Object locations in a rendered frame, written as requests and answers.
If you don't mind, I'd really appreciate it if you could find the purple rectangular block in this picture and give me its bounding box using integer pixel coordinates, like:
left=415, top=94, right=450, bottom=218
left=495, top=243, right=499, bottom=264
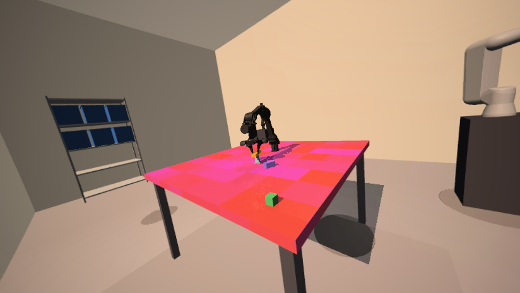
left=264, top=160, right=276, bottom=169

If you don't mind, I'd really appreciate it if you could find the green cube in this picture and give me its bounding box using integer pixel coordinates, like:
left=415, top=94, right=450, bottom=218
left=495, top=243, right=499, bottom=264
left=265, top=192, right=279, bottom=206

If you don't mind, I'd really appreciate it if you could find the orange bar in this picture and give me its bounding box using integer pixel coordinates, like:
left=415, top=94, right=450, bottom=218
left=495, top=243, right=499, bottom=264
left=251, top=150, right=261, bottom=158

